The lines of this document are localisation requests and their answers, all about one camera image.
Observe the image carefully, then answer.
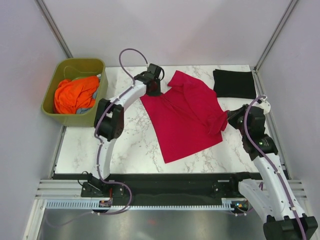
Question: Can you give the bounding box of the magenta red t shirt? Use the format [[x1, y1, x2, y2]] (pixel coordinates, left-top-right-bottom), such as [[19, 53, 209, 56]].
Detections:
[[140, 71, 227, 164]]

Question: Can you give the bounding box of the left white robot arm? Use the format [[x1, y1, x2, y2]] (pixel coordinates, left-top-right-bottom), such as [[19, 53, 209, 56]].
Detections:
[[92, 63, 165, 197]]

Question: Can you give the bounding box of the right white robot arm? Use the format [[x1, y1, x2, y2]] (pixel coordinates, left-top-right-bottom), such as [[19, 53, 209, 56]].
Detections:
[[227, 95, 318, 240]]

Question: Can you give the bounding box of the folded black t shirt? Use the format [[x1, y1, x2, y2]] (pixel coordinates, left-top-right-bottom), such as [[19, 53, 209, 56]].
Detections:
[[212, 69, 257, 100]]

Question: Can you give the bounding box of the olive green plastic bin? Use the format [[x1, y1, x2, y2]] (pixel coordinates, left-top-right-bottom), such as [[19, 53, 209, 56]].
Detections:
[[41, 58, 109, 127]]

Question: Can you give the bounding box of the orange t shirt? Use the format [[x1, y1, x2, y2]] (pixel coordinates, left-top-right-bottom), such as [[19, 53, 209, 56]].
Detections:
[[53, 77, 85, 114]]

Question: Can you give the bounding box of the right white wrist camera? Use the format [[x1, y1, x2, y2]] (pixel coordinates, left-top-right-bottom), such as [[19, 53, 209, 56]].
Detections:
[[255, 95, 271, 115]]

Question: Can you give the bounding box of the white slotted cable duct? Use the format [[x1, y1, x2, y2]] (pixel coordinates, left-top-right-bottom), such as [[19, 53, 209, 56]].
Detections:
[[45, 198, 249, 211]]

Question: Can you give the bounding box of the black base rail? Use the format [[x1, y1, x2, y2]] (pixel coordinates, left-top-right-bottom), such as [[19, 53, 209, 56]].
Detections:
[[52, 172, 291, 206]]

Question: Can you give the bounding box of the right aluminium frame post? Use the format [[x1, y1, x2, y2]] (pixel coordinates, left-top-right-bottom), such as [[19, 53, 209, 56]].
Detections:
[[252, 0, 300, 72]]

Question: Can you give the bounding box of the aluminium frame post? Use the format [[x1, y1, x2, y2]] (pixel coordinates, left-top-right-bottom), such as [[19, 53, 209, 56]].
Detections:
[[35, 0, 73, 59], [252, 0, 300, 72]]

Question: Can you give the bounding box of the left aluminium frame post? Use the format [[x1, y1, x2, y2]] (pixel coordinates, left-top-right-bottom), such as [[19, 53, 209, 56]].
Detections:
[[35, 0, 73, 59]]

